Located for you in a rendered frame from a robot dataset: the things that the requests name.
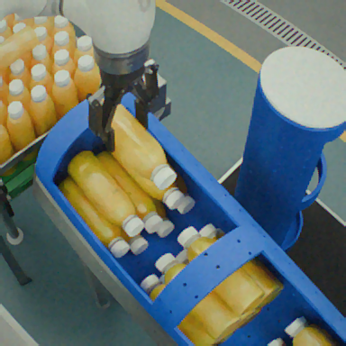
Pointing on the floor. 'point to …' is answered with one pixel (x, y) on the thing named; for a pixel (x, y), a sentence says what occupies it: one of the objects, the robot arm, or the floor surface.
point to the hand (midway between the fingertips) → (124, 126)
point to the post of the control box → (12, 262)
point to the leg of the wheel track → (96, 287)
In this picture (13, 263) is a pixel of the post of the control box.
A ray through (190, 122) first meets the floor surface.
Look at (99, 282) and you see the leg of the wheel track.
